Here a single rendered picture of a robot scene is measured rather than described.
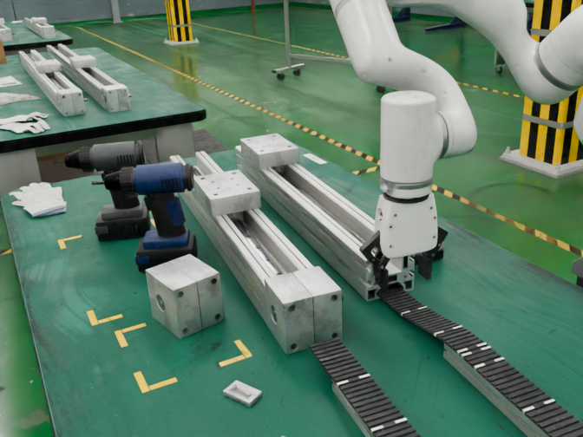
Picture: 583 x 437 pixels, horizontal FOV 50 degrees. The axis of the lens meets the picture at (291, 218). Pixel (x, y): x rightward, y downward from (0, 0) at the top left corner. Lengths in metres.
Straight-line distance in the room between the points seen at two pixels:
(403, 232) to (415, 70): 0.26
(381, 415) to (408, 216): 0.34
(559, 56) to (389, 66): 0.40
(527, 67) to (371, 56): 0.42
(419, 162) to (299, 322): 0.31
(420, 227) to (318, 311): 0.22
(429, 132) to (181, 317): 0.50
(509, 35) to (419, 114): 0.41
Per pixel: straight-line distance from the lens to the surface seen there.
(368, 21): 1.08
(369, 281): 1.15
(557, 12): 4.20
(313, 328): 1.02
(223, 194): 1.33
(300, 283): 1.02
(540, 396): 0.92
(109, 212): 1.47
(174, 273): 1.09
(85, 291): 1.29
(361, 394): 0.89
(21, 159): 2.66
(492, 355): 0.98
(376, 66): 1.05
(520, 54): 1.35
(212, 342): 1.07
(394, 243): 1.03
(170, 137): 2.74
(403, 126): 0.97
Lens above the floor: 1.37
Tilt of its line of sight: 23 degrees down
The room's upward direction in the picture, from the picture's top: 3 degrees counter-clockwise
